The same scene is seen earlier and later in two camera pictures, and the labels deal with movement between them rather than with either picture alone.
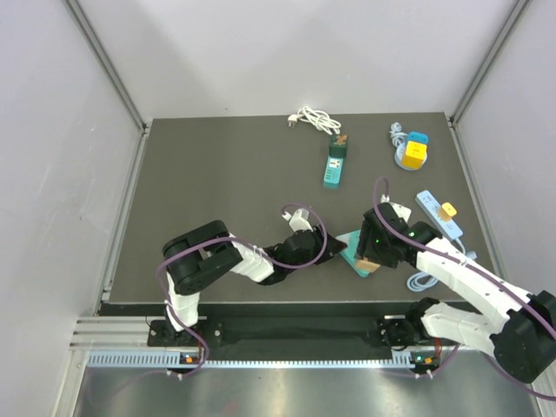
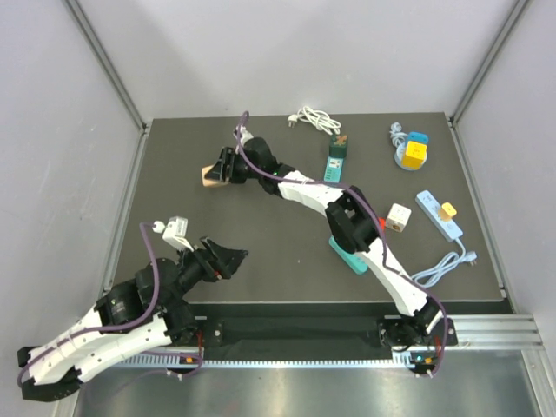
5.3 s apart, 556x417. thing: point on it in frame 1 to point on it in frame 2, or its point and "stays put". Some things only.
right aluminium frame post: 521,7 stays put
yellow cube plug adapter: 414,155 stays put
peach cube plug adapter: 367,265 to 210,182
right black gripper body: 374,247 to 241,170
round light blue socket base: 400,151 stays put
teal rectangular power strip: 333,171 stays put
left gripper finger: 333,247 to 227,260
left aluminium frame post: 102,54 stays put
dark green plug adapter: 338,145 stays put
